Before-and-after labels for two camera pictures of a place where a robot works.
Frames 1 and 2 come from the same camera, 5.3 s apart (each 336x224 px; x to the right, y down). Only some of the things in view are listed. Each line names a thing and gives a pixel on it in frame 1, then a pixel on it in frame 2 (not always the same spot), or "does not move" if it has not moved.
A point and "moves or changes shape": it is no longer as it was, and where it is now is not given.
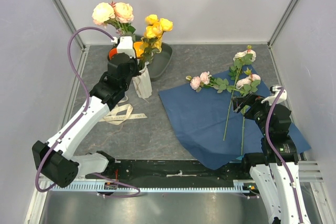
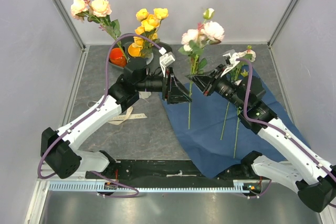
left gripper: [134, 62] → [178, 94]
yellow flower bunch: [152, 40] moves or changes shape
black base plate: [126, 171] does not move
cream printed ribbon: [121, 113] does not move
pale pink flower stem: [248, 85] moves or changes shape
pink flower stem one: [118, 14] → [96, 10]
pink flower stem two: [205, 80] moves or changes shape
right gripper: [253, 100] → [207, 82]
